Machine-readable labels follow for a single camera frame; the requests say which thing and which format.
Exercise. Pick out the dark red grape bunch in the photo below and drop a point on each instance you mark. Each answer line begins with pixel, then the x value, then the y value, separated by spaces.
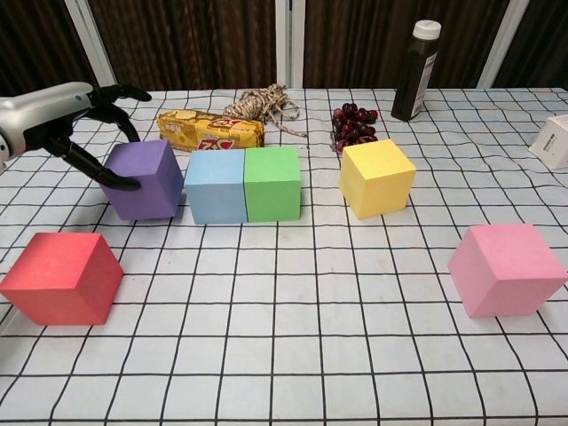
pixel 352 124

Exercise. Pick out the white partition post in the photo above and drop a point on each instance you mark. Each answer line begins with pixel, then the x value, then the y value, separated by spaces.
pixel 490 66
pixel 95 49
pixel 288 44

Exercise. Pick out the red foam cube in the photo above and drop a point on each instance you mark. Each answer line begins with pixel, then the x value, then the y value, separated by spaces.
pixel 49 284

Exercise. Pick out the dark bottle white cap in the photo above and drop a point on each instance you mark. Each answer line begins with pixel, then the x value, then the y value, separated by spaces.
pixel 412 84

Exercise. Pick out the white cardboard box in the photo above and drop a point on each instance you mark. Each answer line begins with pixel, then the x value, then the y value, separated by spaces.
pixel 552 144

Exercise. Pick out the golden biscuit packet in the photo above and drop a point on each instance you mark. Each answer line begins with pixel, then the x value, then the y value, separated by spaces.
pixel 208 131

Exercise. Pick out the green foam cube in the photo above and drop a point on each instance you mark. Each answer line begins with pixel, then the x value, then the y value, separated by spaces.
pixel 273 197

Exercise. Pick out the yellow foam cube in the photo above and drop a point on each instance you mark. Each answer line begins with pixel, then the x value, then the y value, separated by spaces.
pixel 381 191

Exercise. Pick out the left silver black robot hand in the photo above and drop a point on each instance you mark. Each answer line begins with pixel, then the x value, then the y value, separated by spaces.
pixel 44 106

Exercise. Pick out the pink foam cube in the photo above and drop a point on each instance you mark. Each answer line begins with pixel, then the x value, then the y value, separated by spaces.
pixel 510 279

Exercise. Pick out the light blue foam cube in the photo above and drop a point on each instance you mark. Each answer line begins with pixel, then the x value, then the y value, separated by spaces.
pixel 213 199

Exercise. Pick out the purple foam cube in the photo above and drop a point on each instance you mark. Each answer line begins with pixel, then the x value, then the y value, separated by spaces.
pixel 146 195

